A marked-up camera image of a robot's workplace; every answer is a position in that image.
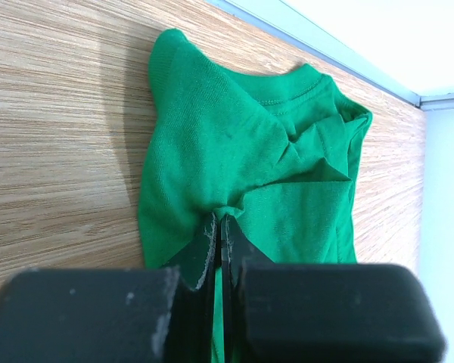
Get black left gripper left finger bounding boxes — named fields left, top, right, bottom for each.
left=0, top=214, right=216, bottom=362

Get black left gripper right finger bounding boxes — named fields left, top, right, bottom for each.
left=219, top=216, right=446, bottom=362

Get green t shirt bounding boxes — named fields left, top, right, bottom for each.
left=138, top=28, right=375, bottom=363

